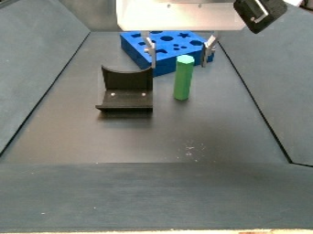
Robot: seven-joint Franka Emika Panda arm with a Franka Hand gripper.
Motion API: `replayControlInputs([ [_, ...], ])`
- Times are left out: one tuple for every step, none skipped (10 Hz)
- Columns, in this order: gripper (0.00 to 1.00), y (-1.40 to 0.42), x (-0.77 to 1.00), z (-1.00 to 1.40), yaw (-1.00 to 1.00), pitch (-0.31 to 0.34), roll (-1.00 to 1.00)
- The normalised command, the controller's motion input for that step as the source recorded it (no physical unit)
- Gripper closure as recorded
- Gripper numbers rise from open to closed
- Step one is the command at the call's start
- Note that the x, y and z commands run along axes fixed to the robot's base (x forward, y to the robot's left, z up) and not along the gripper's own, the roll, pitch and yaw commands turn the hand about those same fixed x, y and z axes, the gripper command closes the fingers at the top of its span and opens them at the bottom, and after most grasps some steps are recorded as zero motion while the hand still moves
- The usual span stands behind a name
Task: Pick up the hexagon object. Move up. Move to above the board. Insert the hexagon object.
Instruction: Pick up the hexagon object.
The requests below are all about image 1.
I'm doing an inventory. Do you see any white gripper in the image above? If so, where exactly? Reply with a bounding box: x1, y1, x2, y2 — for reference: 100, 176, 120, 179
116, 0, 245, 68

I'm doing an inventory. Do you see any blue shape sorting board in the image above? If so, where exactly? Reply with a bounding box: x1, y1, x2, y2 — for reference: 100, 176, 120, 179
120, 31, 206, 77

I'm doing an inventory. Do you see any green hexagonal prism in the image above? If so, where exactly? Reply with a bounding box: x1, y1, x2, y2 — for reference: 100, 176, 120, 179
174, 55, 194, 101

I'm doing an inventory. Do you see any black curved holder bracket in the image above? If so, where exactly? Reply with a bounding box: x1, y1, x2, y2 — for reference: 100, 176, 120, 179
95, 67, 152, 112

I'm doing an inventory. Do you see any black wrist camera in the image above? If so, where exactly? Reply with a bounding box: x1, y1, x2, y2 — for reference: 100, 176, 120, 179
234, 0, 288, 34

